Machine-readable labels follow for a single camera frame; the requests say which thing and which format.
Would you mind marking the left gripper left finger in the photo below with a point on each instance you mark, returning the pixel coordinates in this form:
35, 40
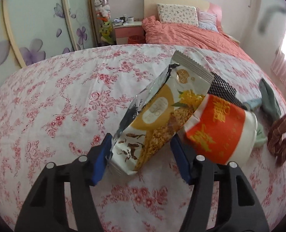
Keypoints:
44, 208

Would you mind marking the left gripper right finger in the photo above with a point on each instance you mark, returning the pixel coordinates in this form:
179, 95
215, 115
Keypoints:
238, 206

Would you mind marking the red white paper cup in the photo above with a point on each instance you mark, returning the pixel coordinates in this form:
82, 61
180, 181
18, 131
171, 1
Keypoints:
221, 131

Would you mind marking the grey green sock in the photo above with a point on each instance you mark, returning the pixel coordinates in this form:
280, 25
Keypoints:
269, 102

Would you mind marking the yellow white snack wrapper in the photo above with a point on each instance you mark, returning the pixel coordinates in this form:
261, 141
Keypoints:
159, 111

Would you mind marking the mint green cat sock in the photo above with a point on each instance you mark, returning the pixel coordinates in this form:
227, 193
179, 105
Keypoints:
261, 138

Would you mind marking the brown striped scrunchie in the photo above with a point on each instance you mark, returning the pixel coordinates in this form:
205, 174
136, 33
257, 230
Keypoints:
276, 140

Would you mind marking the white pink floral bedspread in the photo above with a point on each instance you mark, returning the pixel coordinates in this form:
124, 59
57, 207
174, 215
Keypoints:
57, 109

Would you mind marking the light blue cream tube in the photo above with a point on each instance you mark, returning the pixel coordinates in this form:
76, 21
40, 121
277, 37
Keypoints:
252, 105

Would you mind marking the black beaded mat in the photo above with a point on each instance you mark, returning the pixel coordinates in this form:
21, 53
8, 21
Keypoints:
224, 90

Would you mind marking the floral sliding wardrobe door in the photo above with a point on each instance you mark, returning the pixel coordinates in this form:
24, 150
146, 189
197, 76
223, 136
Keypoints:
34, 30

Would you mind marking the pink striped pillow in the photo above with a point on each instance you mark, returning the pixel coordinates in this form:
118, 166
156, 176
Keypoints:
207, 21

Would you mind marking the coral pink duvet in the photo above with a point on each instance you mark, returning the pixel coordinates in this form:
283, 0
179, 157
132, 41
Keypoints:
191, 36

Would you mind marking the pink bedside table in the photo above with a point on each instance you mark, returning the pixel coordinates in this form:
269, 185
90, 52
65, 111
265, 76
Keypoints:
129, 33

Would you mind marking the floral print pillow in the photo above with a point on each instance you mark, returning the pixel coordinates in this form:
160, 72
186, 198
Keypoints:
177, 14

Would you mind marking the white mug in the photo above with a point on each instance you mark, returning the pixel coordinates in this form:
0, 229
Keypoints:
130, 20

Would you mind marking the clear tube of plush toys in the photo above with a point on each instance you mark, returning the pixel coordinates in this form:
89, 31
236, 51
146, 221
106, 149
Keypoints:
104, 27

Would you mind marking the beige pink headboard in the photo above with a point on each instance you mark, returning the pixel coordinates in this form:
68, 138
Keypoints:
150, 7

